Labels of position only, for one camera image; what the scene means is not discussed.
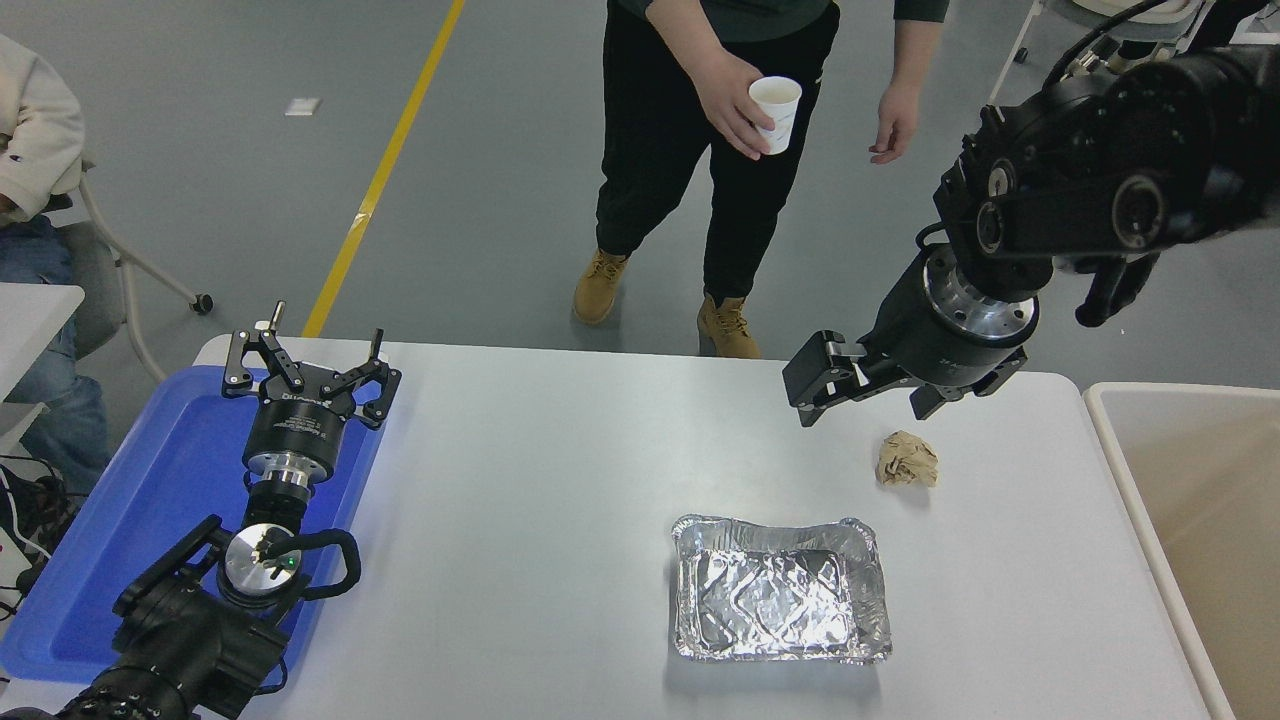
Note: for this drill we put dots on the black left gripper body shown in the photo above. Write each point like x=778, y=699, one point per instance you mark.
x=297, y=428

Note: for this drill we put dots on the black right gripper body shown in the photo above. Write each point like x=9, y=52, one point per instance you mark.
x=910, y=335

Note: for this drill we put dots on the silver foil tray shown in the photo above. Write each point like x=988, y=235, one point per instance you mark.
x=780, y=595

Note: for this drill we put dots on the white paper cup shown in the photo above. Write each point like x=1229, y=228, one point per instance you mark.
x=778, y=105

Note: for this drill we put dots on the standing person's right forearm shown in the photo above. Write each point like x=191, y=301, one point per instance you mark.
x=685, y=30

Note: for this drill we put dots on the standing person's left forearm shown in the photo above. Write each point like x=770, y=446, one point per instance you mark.
x=918, y=55

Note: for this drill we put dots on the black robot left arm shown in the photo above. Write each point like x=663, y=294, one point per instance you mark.
x=180, y=650

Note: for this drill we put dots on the standing person's left hand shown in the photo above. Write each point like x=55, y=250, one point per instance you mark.
x=898, y=120

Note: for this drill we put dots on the standing person's right hand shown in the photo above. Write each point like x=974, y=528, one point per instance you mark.
x=725, y=95

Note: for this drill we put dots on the crumpled tan paper ball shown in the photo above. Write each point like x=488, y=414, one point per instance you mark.
x=907, y=460

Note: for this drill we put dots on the tan boot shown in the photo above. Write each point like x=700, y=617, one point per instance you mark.
x=600, y=288
x=728, y=328

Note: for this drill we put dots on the blue plastic tray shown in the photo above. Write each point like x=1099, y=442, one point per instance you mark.
x=150, y=520

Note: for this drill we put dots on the standing person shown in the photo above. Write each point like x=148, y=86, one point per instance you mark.
x=660, y=150

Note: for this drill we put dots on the small white side table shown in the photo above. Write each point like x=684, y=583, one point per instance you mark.
x=30, y=320

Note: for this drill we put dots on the white floor sticker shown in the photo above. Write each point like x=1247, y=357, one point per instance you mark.
x=303, y=107

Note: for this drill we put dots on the large pale bin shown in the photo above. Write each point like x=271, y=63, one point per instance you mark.
x=1210, y=500

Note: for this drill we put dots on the seated person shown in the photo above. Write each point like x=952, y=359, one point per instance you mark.
x=35, y=130

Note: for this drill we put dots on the white frame wheeled chair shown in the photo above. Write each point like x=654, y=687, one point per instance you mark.
x=100, y=280
x=1020, y=40

